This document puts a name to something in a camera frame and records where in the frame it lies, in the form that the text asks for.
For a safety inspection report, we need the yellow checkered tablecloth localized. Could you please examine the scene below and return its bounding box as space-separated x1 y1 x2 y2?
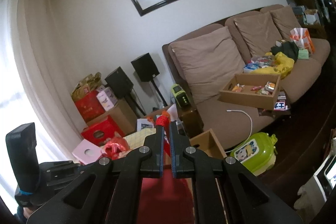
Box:
124 128 156 150

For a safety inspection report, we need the left beige sofa cushion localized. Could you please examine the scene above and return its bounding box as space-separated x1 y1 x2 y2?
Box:
170 27 245 104

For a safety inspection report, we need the yellow plastic bag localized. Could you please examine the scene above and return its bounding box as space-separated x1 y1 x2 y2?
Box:
250 52 294 79

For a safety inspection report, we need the middle beige sofa cushion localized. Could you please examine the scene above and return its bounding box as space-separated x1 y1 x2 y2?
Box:
234 12 282 57

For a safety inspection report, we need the gold foil gift bag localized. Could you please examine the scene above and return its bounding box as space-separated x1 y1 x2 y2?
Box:
71 72 102 102

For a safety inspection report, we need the green black portable device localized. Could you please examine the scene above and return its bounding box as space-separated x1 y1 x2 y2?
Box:
171 84 191 108

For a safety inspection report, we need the green cartoon kids case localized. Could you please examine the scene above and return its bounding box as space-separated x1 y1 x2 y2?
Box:
230 132 277 176

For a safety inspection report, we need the black speaker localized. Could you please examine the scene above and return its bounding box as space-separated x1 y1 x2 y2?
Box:
131 53 159 82
105 67 134 99

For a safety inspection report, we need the beige sofa cushion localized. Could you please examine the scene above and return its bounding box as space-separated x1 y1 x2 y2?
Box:
270 6 301 41
234 12 282 57
170 27 245 104

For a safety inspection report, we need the white curtain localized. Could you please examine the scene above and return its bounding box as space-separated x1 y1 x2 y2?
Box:
0 0 85 214

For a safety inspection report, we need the left black speaker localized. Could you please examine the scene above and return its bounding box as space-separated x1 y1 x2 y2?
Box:
105 67 134 99

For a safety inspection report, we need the right black speaker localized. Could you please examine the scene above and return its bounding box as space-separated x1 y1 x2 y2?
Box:
131 53 159 82

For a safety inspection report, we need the shiny red foil decoration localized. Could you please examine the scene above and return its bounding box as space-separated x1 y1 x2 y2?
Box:
102 136 130 160

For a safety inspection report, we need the right beige sofa cushion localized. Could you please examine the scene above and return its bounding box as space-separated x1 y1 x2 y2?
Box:
270 6 301 41

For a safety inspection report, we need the brown fabric sofa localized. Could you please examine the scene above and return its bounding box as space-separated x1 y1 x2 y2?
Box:
162 5 330 148

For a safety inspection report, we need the red cartoon gift bag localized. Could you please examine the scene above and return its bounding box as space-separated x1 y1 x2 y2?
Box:
137 111 195 223

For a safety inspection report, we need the open cardboard box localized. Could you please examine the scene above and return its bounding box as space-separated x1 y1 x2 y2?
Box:
190 129 227 160

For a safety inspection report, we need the red gift box upright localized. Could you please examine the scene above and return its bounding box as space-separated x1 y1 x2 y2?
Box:
75 90 105 123

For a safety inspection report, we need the printed white paper sheet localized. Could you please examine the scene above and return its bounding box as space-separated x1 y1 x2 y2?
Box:
137 118 155 132

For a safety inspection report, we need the white charging cable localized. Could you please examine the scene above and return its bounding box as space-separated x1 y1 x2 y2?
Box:
226 109 253 146

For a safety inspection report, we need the red mooncake gift box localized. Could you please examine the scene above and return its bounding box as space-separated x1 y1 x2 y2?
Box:
81 116 125 147

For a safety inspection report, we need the cardboard tray with snacks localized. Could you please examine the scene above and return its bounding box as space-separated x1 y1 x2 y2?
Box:
219 73 280 110

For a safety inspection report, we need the orange white paper bag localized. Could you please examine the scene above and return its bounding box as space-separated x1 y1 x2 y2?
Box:
290 28 315 54

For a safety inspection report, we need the pink flat box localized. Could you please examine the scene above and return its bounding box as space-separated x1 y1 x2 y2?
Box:
72 139 102 165

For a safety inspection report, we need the dark wooden side table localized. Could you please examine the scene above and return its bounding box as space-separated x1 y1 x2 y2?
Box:
177 105 204 139

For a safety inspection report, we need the large brown cardboard box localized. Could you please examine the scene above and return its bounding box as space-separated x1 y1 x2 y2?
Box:
87 99 137 135

